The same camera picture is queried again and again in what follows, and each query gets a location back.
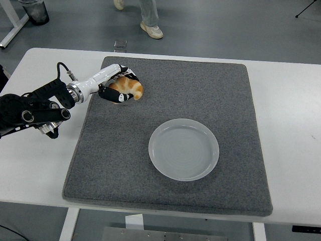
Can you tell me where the white desk frame leg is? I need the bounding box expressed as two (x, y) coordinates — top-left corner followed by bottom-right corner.
(0, 0), (30, 50)

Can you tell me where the metal floor outlet cover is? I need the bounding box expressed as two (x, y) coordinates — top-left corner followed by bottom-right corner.
(113, 39), (128, 53)

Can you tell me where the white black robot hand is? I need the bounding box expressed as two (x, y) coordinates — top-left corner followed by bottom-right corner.
(74, 64), (140, 105)

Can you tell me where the white paper tag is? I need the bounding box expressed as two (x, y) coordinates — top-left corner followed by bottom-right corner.
(125, 213), (144, 230)

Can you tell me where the golden croissant bread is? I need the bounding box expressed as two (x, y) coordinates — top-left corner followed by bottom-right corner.
(108, 76), (145, 101)

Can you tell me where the grey felt mat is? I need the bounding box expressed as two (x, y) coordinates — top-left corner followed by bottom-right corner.
(62, 56), (273, 217)

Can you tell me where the person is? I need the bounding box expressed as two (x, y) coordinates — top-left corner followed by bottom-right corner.
(113, 0), (164, 40)

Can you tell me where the light grey round plate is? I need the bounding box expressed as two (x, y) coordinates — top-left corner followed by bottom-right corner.
(148, 118), (220, 182)

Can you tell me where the thin black floor cable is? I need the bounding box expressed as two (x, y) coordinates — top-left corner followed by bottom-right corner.
(0, 224), (20, 241)

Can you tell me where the white table leg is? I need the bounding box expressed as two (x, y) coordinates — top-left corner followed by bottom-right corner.
(59, 207), (80, 241)
(252, 222), (267, 241)

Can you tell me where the black tripod leg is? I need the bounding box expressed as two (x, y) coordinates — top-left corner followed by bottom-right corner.
(295, 0), (321, 19)

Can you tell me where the dark mesh trash bin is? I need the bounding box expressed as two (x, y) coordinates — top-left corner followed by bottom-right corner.
(21, 0), (50, 26)

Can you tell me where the black table control panel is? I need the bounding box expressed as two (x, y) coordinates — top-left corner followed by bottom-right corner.
(292, 225), (321, 233)

